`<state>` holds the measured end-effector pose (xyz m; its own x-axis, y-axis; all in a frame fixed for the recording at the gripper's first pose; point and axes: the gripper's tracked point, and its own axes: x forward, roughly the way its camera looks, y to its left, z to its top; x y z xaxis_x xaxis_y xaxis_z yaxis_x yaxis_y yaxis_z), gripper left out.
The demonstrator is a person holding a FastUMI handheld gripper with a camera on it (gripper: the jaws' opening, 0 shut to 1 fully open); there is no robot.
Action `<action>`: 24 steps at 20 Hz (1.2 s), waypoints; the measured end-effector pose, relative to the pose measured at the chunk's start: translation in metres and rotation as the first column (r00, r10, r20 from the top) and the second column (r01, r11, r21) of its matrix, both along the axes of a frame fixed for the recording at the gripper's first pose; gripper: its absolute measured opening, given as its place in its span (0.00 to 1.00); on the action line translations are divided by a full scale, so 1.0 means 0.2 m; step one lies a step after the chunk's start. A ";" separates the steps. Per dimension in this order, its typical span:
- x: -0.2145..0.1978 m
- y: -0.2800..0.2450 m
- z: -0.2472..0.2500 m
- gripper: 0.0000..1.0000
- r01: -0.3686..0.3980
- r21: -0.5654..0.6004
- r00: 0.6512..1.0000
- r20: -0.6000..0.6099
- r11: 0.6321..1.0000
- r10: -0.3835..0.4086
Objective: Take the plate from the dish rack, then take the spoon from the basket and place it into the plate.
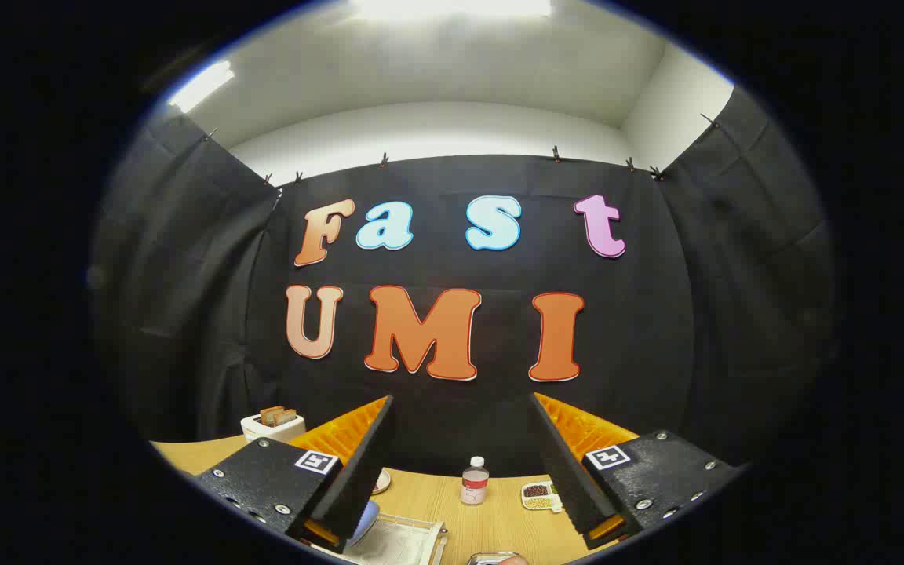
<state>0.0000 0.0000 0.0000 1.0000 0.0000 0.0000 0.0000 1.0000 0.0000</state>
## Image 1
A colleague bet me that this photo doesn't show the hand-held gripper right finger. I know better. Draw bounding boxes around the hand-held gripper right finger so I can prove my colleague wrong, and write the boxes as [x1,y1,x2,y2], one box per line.
[529,391,742,552]

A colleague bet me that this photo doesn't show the white toaster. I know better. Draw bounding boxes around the white toaster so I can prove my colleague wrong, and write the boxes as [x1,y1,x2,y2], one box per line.
[240,406,306,444]

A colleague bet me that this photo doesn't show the blue plate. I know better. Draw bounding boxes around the blue plate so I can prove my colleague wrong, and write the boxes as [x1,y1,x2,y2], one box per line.
[346,501,381,548]

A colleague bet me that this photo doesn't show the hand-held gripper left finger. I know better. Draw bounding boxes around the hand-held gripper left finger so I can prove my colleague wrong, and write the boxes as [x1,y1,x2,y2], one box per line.
[195,395,396,550]

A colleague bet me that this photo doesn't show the white divided snack dish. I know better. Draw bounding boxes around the white divided snack dish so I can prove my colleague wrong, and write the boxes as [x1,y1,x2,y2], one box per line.
[520,480,564,513]

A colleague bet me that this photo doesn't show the clear plastic water bottle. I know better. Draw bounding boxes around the clear plastic water bottle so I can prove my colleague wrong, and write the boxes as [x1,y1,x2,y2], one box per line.
[460,456,490,505]

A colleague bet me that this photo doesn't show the ceiling light panel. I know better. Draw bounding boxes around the ceiling light panel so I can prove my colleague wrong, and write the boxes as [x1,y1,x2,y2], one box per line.
[350,0,553,20]
[168,60,235,113]

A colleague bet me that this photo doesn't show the white wire dish rack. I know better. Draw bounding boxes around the white wire dish rack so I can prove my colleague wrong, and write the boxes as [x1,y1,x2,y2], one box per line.
[311,512,450,565]

